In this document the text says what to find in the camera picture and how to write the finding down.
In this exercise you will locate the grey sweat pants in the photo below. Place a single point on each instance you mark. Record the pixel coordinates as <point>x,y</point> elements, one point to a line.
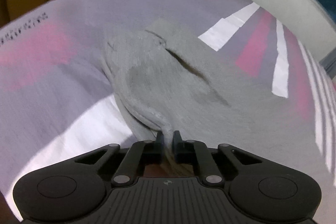
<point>165,80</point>

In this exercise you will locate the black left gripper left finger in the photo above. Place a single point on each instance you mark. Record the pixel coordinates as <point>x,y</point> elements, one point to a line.
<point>138,156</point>

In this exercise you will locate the striped pink purple bed sheet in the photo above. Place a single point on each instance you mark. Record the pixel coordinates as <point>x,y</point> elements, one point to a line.
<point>57,102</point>

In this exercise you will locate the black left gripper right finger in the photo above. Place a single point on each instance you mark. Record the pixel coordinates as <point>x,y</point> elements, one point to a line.
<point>198,155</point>

